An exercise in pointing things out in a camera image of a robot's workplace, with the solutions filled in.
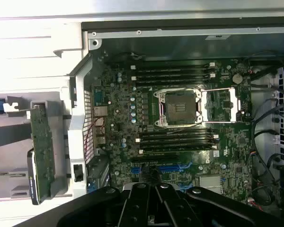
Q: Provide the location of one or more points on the coin cell battery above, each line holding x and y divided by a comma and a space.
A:
237, 78

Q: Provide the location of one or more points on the grey parts rack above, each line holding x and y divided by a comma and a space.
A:
61, 142

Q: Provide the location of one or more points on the silver chipset heatsink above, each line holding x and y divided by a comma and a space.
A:
210, 184

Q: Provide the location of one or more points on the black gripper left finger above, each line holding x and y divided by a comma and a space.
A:
132, 205

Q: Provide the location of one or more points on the black long expansion slot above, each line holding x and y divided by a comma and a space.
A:
156, 159

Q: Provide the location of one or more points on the black grey PC case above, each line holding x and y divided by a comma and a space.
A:
180, 47

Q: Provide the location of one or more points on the blue expansion slot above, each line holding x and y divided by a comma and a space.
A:
170, 169

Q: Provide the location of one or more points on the CPU socket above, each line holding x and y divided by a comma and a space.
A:
180, 106

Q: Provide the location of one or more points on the blue serial port connector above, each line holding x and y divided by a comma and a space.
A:
99, 97

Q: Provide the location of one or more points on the green motherboard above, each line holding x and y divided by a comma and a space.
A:
194, 156

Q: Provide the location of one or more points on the small white label sticker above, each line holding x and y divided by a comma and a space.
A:
217, 37

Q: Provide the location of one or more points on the silver ethernet port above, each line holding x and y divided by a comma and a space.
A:
101, 111

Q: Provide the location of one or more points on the silver socket cover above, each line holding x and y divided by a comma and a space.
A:
234, 106

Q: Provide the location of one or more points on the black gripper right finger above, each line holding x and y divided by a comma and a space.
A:
177, 208

